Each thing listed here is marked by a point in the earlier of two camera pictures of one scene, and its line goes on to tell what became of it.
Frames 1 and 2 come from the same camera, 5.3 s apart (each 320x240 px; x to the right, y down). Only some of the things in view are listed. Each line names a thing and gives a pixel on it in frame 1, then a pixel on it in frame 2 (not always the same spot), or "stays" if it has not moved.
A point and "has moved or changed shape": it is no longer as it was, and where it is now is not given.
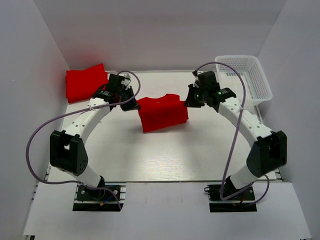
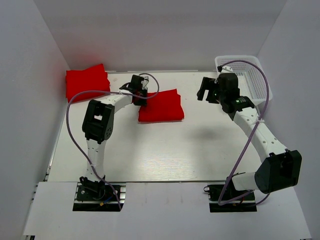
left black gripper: x=132 y=105 → x=142 y=102
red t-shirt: x=162 y=112 has moved or changed shape
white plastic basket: x=257 y=89 stays
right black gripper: x=190 y=102 → x=208 y=84
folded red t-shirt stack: x=81 y=85 stays
